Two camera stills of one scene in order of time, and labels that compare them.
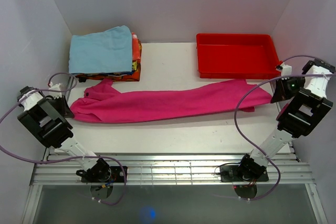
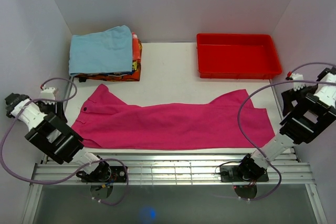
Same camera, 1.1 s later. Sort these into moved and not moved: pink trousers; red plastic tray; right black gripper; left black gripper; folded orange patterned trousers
Moved: right black gripper; pink trousers; left black gripper
Not moved: folded orange patterned trousers; red plastic tray
